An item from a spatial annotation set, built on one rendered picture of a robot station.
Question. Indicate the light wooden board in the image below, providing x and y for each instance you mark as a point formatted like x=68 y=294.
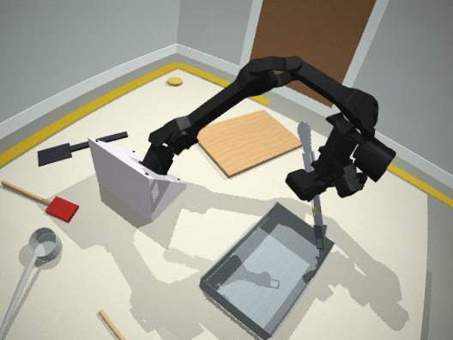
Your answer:
x=239 y=144

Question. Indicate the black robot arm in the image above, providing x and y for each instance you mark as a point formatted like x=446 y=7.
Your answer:
x=372 y=157

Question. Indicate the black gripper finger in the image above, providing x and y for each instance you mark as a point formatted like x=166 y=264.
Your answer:
x=318 y=193
x=329 y=185

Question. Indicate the yellow flat round disc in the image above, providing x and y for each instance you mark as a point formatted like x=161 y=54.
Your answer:
x=175 y=81

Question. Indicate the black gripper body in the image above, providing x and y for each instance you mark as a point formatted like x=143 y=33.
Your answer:
x=306 y=185

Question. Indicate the grey rectangular roasting tin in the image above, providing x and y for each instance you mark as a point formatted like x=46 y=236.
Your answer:
x=263 y=276

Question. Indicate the red spatula with wooden handle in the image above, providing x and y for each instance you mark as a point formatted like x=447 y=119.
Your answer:
x=58 y=207

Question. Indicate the grey metal ladle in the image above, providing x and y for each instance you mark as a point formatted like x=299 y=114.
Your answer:
x=45 y=245

